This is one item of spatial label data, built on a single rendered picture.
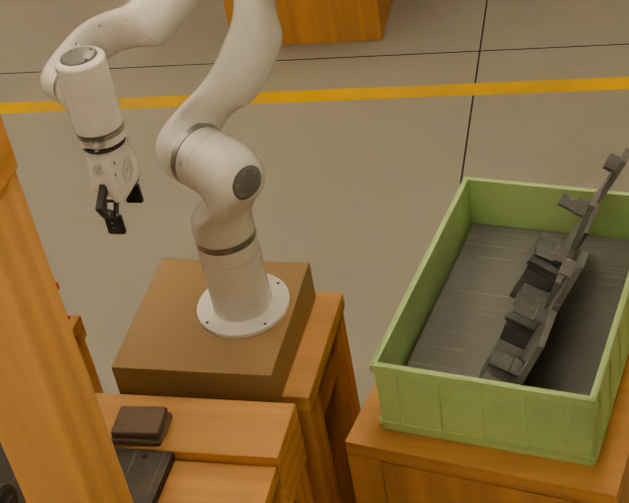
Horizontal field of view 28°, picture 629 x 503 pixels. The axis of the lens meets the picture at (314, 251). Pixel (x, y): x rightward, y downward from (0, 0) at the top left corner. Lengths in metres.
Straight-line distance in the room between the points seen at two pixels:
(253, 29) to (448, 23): 3.24
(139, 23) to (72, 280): 2.34
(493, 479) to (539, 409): 0.17
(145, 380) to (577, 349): 0.84
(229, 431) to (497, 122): 2.63
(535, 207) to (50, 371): 1.53
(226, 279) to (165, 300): 0.23
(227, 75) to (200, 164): 0.17
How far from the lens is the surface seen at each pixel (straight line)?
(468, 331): 2.53
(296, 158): 4.69
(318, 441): 2.55
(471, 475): 2.37
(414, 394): 2.34
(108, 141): 2.11
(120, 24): 2.13
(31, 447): 1.52
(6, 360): 1.42
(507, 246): 2.74
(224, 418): 2.37
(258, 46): 2.25
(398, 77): 5.09
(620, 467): 2.34
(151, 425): 2.35
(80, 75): 2.05
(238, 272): 2.40
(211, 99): 2.29
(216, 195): 2.23
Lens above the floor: 2.52
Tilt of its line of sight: 37 degrees down
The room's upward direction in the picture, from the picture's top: 11 degrees counter-clockwise
